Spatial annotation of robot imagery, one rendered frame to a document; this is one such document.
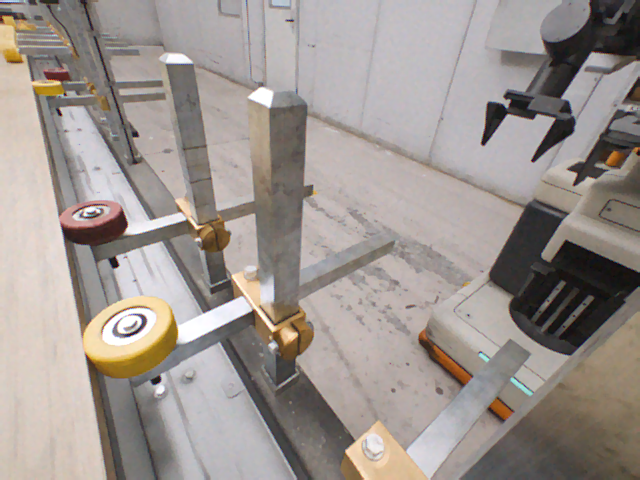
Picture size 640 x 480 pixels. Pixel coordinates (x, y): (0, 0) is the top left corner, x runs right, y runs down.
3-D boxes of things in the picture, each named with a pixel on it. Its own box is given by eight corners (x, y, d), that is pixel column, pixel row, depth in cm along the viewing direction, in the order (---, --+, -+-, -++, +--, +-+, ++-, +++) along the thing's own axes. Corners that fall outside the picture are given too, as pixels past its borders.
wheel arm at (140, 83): (166, 87, 152) (164, 77, 149) (168, 88, 150) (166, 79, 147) (58, 92, 129) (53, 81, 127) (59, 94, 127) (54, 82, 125)
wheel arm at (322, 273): (379, 246, 59) (383, 228, 56) (392, 256, 57) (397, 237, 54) (129, 369, 36) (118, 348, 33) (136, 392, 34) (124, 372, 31)
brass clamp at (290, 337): (266, 284, 49) (265, 261, 46) (316, 345, 40) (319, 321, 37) (230, 301, 45) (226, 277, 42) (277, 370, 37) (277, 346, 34)
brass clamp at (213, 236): (206, 213, 64) (203, 192, 61) (235, 246, 56) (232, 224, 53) (176, 222, 61) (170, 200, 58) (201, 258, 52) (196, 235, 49)
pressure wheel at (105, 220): (120, 286, 49) (93, 228, 42) (75, 277, 50) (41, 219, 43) (151, 255, 55) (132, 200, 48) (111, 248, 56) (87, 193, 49)
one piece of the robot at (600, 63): (599, 63, 73) (631, 3, 66) (626, 66, 70) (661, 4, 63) (581, 72, 69) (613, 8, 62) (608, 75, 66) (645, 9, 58)
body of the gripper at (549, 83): (561, 111, 50) (593, 63, 48) (500, 98, 57) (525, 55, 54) (565, 123, 55) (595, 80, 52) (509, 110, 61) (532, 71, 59)
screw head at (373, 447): (372, 431, 31) (374, 426, 31) (388, 450, 30) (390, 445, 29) (358, 444, 30) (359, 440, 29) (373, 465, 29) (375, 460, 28)
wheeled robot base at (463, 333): (487, 283, 168) (507, 248, 153) (633, 374, 130) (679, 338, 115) (411, 344, 133) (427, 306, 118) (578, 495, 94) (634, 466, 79)
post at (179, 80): (225, 295, 69) (183, 51, 41) (231, 305, 67) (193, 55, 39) (210, 302, 68) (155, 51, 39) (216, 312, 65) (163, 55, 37)
